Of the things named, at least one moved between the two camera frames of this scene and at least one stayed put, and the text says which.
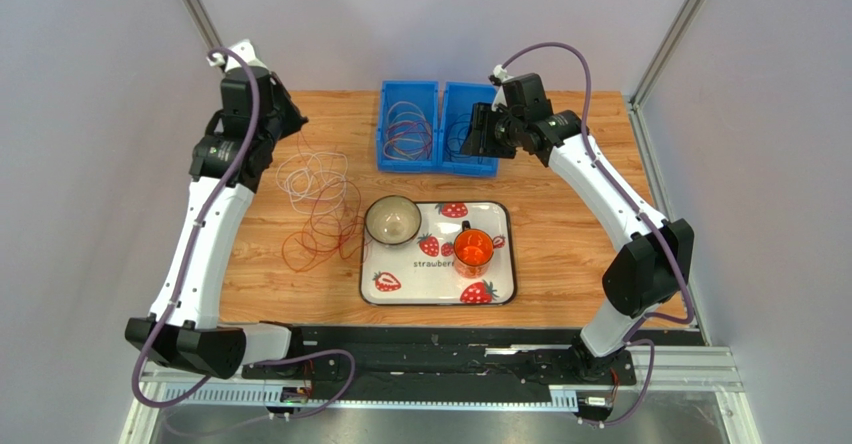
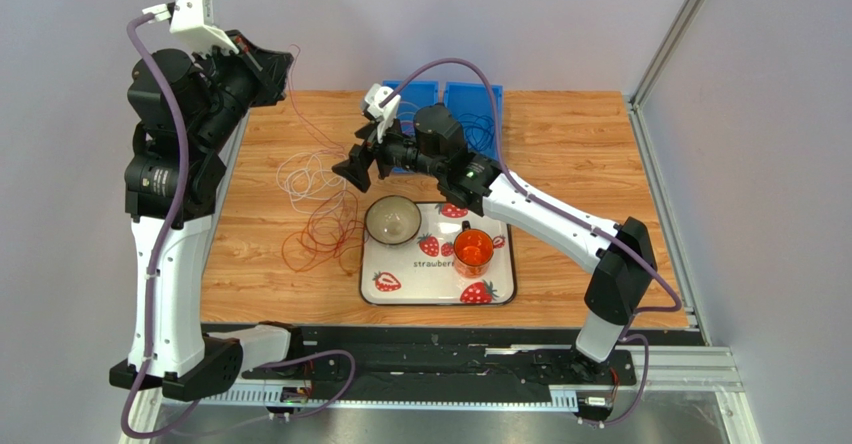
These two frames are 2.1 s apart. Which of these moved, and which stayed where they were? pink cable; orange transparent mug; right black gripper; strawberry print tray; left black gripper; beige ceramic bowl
Moved: right black gripper; pink cable; left black gripper
Stayed: orange transparent mug; beige ceramic bowl; strawberry print tray
